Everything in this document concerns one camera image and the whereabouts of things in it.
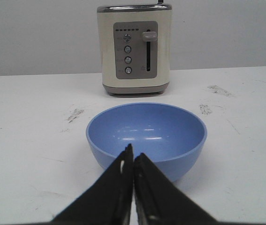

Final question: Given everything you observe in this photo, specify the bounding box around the blue plastic bowl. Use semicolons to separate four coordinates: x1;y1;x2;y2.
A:
86;103;207;182

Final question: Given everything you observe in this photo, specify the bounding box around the cream two-slot toaster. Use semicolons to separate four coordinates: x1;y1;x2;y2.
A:
97;3;172;95

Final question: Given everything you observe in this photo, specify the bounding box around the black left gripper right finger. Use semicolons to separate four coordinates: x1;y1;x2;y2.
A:
134;153;217;223

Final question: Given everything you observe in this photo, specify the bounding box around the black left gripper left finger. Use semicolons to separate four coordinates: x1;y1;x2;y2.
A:
51;144;133;223

